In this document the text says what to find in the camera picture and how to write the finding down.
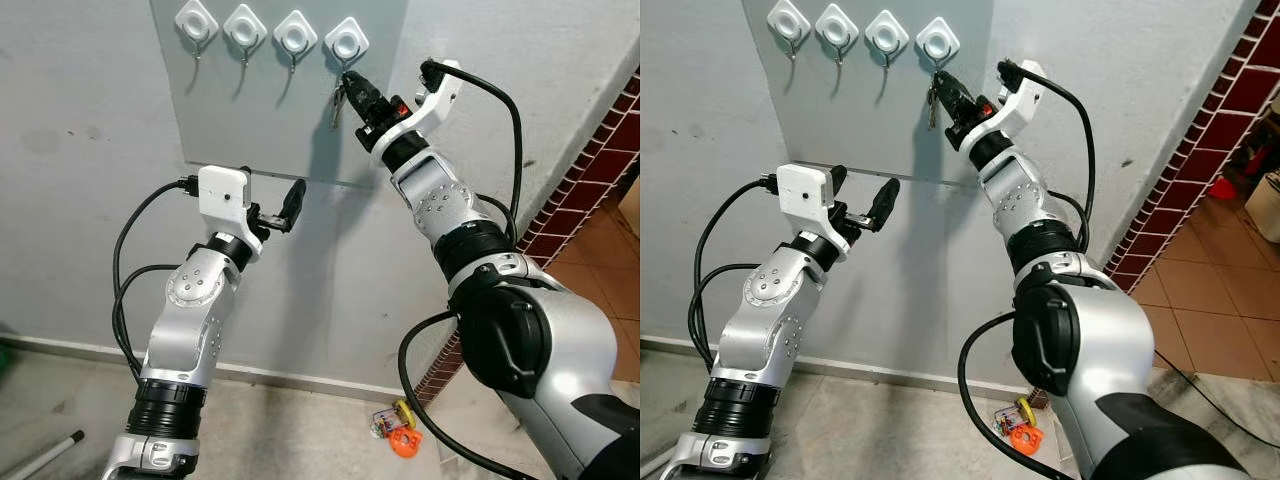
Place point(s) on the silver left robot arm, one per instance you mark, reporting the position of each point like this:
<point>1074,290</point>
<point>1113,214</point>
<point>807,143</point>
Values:
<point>190,320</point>
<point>770,330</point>

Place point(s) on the white container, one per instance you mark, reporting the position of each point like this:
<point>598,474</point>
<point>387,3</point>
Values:
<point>1266,205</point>

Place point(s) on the red plastic item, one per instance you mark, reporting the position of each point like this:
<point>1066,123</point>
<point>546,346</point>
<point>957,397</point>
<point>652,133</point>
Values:
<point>1218,188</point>

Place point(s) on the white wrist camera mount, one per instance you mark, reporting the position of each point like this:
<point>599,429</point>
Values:
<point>222,198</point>
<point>803,195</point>
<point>430,105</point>
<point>1015,102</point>

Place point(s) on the white wall hook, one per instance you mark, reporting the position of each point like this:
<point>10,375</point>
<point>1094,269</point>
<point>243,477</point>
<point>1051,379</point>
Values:
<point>887,32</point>
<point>788,20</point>
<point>346,42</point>
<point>937,40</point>
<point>837,25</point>
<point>295,32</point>
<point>244,27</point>
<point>196,20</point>

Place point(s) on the multicoloured small toy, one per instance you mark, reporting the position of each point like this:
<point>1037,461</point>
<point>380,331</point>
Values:
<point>385,418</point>
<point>1008,415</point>

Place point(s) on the orange plastic toy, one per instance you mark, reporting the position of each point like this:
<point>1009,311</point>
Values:
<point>1027,440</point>
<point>404,443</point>

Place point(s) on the bunch of keys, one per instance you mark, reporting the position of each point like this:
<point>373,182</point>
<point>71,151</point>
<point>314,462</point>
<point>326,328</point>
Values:
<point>338,105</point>
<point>932,105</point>

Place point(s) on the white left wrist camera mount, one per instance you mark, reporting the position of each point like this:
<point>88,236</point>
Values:
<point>222,198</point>
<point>803,195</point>

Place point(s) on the grey wall panel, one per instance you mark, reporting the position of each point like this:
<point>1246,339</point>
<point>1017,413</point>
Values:
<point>860,120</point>
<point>270,120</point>

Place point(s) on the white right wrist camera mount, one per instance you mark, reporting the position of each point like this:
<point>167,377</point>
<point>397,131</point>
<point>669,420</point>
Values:
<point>1015,102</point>
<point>430,105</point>

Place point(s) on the white pole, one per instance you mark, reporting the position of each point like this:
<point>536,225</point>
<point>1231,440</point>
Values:
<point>40,458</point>

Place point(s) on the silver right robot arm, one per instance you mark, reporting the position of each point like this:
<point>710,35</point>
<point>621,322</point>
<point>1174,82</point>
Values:
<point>560,350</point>
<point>1110,350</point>

